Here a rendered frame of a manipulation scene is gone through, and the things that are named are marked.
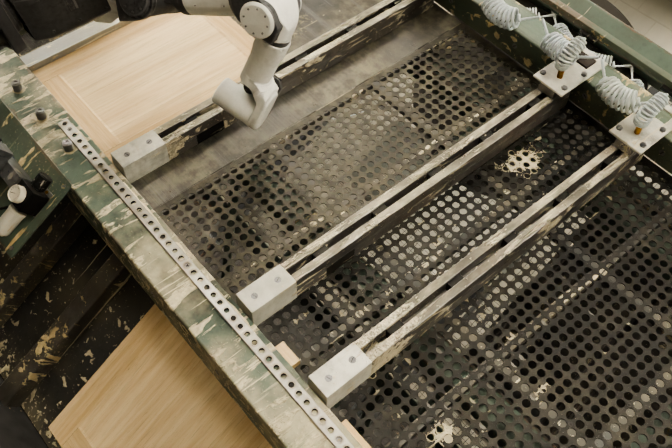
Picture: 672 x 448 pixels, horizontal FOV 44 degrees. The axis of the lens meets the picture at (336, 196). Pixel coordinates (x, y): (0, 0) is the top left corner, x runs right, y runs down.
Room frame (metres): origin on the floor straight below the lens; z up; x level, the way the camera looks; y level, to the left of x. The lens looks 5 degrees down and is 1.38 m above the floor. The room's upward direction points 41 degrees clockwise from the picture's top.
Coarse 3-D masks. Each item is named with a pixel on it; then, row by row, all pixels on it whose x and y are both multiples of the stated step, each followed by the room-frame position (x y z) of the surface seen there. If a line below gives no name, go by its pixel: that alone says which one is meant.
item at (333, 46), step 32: (384, 0) 2.49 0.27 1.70; (416, 0) 2.50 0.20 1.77; (352, 32) 2.39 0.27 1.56; (384, 32) 2.48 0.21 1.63; (288, 64) 2.31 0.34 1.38; (320, 64) 2.35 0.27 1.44; (160, 128) 2.12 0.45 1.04; (192, 128) 2.13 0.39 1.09; (224, 128) 2.22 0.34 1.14; (128, 160) 2.04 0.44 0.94; (160, 160) 2.11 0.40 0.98
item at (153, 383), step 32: (160, 320) 2.09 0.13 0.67; (128, 352) 2.09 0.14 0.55; (160, 352) 2.07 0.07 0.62; (192, 352) 2.03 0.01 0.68; (96, 384) 2.10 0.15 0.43; (128, 384) 2.07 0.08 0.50; (160, 384) 2.04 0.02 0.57; (192, 384) 2.01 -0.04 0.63; (64, 416) 2.10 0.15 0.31; (96, 416) 2.07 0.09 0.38; (128, 416) 2.04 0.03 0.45; (160, 416) 2.01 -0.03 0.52; (192, 416) 1.98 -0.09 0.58; (224, 416) 1.95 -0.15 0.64
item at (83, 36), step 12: (96, 24) 2.40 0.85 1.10; (108, 24) 2.40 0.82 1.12; (120, 24) 2.42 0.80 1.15; (72, 36) 2.36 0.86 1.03; (84, 36) 2.36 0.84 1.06; (96, 36) 2.38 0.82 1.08; (48, 48) 2.32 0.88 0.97; (60, 48) 2.33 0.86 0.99; (72, 48) 2.34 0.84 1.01; (24, 60) 2.29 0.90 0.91; (36, 60) 2.29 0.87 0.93; (48, 60) 2.31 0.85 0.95
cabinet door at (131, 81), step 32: (128, 32) 2.42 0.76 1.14; (160, 32) 2.43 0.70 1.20; (192, 32) 2.43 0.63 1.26; (224, 32) 2.44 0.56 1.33; (64, 64) 2.32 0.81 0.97; (96, 64) 2.33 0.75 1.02; (128, 64) 2.34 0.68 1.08; (160, 64) 2.34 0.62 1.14; (192, 64) 2.35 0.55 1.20; (224, 64) 2.36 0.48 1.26; (64, 96) 2.24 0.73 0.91; (96, 96) 2.25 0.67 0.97; (128, 96) 2.26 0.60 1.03; (160, 96) 2.26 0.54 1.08; (192, 96) 2.27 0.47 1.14; (96, 128) 2.17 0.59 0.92; (128, 128) 2.18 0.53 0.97
